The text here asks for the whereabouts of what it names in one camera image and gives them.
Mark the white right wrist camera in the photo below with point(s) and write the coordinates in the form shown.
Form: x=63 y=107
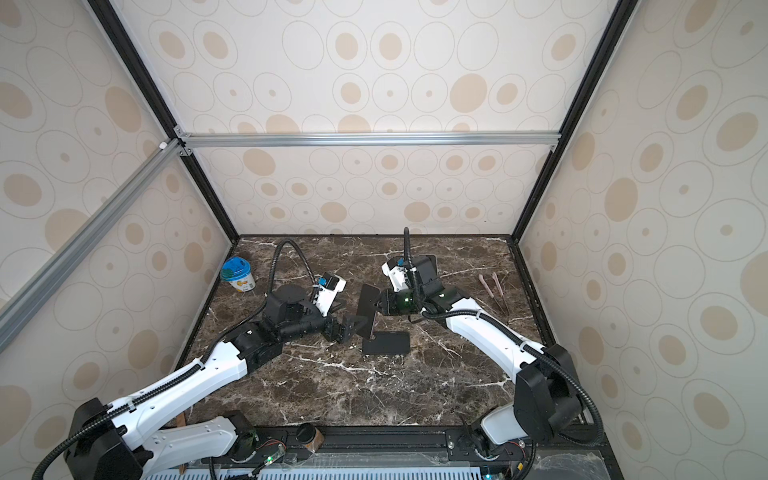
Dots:
x=396 y=270

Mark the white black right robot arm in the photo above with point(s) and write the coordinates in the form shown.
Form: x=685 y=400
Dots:
x=549 y=400

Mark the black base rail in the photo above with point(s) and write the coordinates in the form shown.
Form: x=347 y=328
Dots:
x=369 y=452

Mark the blue white yogurt cup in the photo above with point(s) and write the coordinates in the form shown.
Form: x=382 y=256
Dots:
x=237 y=272

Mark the black phone case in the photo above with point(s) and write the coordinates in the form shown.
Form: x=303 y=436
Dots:
x=387 y=343

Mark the black frame post left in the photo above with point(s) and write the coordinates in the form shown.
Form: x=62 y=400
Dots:
x=107 y=17

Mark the black frame post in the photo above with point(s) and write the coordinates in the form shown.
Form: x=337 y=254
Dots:
x=618 y=21
x=107 y=17

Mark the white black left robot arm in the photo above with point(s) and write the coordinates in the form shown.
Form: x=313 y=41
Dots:
x=115 y=441

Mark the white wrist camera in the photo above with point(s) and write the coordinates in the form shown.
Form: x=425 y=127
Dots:
x=396 y=270
x=326 y=289

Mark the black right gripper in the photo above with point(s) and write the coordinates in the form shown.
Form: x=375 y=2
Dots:
x=388 y=307

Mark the black cylinder on base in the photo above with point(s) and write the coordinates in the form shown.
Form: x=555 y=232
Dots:
x=310 y=437

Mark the silver aluminium crossbar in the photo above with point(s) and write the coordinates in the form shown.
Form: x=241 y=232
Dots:
x=381 y=139

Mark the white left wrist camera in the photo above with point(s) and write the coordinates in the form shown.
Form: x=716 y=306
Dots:
x=326 y=289

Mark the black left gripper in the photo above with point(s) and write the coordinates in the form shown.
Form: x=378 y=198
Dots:
x=342 y=334

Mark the black frame post right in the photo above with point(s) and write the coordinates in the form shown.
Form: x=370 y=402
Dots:
x=618 y=21

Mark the silver aluminium side rail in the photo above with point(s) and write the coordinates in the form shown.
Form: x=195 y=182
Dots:
x=16 y=314

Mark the magenta-edged smartphone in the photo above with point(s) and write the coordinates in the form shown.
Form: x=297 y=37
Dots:
x=367 y=310

